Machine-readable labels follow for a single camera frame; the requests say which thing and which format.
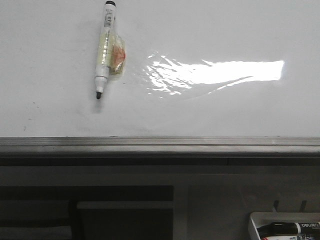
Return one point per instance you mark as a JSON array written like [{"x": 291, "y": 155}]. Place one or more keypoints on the white taped whiteboard marker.
[{"x": 111, "y": 53}]

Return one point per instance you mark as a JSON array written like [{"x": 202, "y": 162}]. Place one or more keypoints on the white marker tray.
[{"x": 258, "y": 219}]

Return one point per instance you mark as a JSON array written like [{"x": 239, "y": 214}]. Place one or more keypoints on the black deli marker in tray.
[{"x": 289, "y": 228}]

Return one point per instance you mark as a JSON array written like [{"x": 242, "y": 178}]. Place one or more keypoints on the dark cabinet panel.
[{"x": 86, "y": 212}]

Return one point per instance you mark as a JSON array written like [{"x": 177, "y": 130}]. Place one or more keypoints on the white whiteboard with metal frame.
[{"x": 226, "y": 77}]

